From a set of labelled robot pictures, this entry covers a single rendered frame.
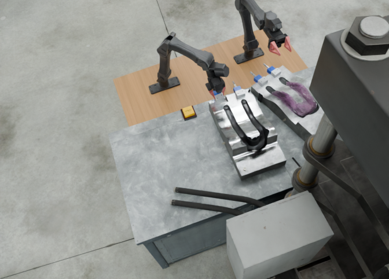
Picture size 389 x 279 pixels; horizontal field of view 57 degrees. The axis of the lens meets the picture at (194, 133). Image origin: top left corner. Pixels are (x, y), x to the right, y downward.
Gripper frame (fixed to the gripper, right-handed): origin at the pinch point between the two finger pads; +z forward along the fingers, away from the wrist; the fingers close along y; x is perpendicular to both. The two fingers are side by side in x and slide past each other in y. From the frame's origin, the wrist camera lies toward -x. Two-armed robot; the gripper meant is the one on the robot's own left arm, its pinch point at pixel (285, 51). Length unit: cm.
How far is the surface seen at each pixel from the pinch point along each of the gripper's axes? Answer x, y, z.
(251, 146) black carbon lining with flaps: 32, -31, 29
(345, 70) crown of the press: -80, -37, 71
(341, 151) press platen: -36, -24, 72
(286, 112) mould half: 31.0, -3.5, 17.2
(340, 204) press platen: -11, -24, 83
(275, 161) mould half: 33, -23, 42
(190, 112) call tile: 36, -52, -9
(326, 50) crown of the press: -79, -36, 63
